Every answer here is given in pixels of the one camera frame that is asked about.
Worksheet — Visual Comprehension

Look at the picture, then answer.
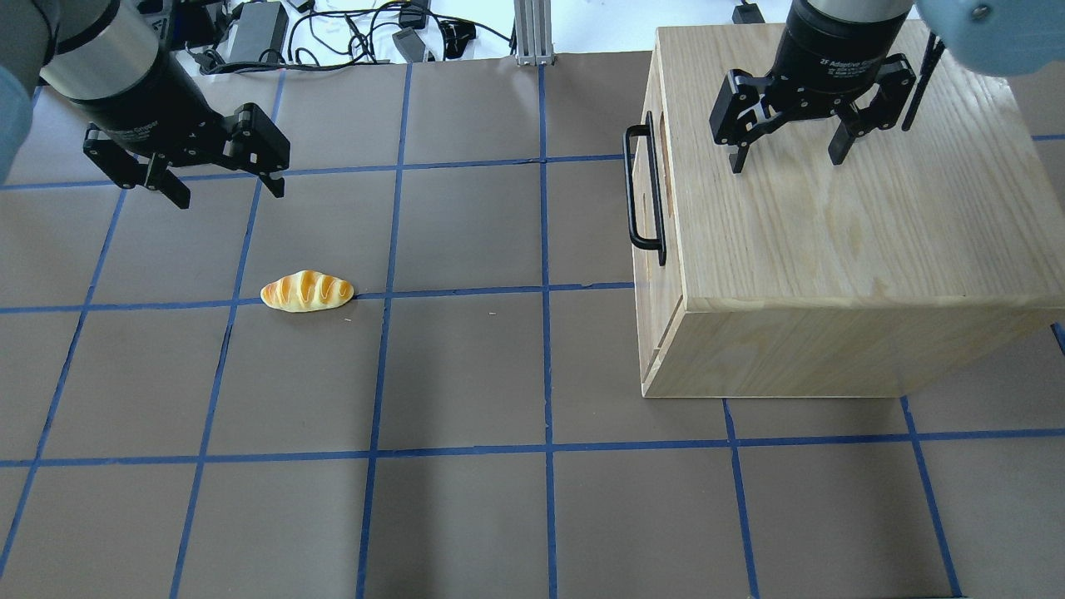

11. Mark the aluminium frame post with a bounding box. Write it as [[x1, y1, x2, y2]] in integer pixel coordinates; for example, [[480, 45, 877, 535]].
[[513, 0, 556, 66]]

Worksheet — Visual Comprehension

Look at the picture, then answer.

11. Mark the black power adapter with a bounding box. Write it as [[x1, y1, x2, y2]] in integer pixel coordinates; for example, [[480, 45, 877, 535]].
[[227, 1, 289, 63]]

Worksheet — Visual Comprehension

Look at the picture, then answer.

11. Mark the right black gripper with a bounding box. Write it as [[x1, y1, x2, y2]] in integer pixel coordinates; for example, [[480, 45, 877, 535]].
[[709, 2, 917, 174]]

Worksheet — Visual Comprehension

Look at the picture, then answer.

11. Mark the toy bread loaf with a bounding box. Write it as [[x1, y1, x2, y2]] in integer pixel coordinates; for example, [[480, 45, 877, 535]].
[[260, 270, 356, 314]]

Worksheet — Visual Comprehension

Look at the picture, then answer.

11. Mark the black drawer handle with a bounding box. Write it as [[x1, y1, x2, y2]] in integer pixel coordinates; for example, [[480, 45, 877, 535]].
[[624, 111, 668, 268]]

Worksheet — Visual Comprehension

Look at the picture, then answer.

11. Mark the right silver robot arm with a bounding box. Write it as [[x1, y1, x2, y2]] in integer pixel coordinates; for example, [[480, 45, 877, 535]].
[[709, 1, 1064, 173]]

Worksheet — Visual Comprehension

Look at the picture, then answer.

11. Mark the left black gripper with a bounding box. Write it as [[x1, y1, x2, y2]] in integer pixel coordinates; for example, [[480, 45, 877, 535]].
[[73, 54, 290, 210]]

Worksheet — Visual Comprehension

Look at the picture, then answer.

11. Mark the wooden drawer cabinet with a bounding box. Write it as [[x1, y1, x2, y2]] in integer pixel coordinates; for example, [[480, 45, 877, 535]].
[[632, 23, 1064, 399]]

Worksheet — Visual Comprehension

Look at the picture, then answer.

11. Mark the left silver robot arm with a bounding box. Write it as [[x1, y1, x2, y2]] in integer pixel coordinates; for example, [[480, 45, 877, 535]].
[[1, 1, 290, 209]]

